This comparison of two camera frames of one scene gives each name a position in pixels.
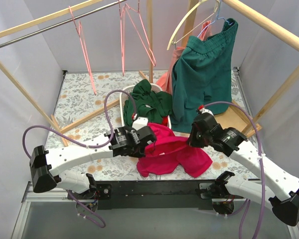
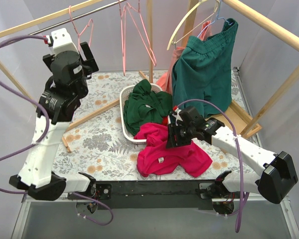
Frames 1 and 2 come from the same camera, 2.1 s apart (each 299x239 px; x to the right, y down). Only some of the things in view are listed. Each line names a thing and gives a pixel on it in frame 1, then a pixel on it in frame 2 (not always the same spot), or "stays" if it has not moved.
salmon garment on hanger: (165, 81) stays
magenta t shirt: (169, 150) stays
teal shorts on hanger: (202, 75) stays
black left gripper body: (147, 136) -> (88, 59)
